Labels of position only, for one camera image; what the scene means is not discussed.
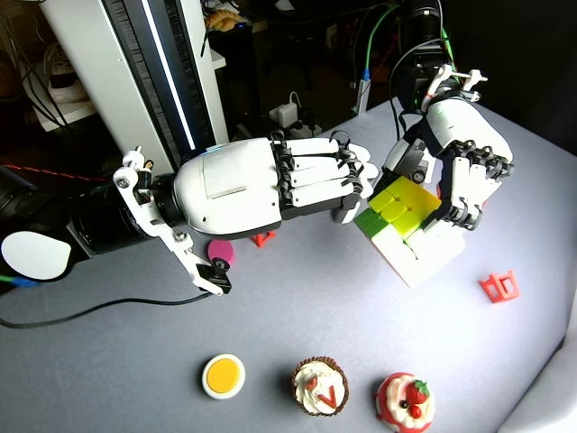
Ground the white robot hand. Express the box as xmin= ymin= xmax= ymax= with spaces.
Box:
xmin=381 ymin=97 xmax=516 ymax=233
xmin=172 ymin=129 xmax=380 ymax=236

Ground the multicoloured puzzle cube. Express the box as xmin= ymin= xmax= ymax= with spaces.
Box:
xmin=353 ymin=175 xmax=467 ymax=290

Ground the pink round disc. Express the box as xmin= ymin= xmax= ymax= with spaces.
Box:
xmin=206 ymin=238 xmax=237 ymax=267

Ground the white power adapter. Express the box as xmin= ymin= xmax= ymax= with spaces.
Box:
xmin=269 ymin=92 xmax=304 ymax=128

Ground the white power strip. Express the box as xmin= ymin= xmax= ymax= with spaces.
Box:
xmin=288 ymin=120 xmax=324 ymax=140

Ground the grey table cloth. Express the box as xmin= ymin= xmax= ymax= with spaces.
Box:
xmin=0 ymin=97 xmax=577 ymax=433

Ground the brown bread toy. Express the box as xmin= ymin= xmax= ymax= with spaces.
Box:
xmin=205 ymin=11 xmax=249 ymax=32

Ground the yellow disc with white rim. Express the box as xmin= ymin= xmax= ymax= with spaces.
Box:
xmin=201 ymin=354 xmax=247 ymax=401

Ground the white column with black strips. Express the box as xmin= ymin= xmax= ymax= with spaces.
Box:
xmin=38 ymin=0 xmax=230 ymax=170

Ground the white shoe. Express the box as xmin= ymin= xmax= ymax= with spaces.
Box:
xmin=43 ymin=42 xmax=90 ymax=106

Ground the brown cupcake toy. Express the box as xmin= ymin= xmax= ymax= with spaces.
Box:
xmin=290 ymin=355 xmax=351 ymax=417

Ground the red strawberry cake toy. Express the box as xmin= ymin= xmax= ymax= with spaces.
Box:
xmin=374 ymin=372 xmax=437 ymax=433

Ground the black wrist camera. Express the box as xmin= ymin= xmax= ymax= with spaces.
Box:
xmin=194 ymin=255 xmax=234 ymax=295
xmin=408 ymin=152 xmax=430 ymax=185

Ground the black camera cable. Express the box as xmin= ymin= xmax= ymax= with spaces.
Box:
xmin=387 ymin=41 xmax=452 ymax=142
xmin=0 ymin=290 xmax=213 ymax=329

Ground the green cable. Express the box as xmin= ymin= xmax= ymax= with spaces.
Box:
xmin=358 ymin=3 xmax=403 ymax=85

